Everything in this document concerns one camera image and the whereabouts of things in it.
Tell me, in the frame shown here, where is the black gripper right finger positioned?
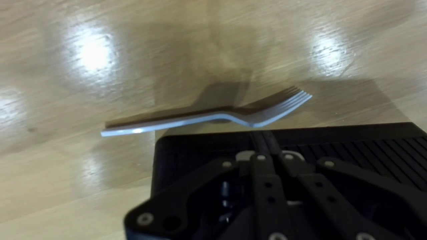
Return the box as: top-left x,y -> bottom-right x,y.
265,133 -> 392,240

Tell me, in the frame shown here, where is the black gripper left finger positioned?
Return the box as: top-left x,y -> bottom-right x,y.
249,133 -> 288,240

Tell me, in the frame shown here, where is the white plastic fork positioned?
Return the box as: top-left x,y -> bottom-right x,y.
99,86 -> 312,137

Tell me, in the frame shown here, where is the black cutlery rack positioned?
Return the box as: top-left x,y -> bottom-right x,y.
149,121 -> 427,240

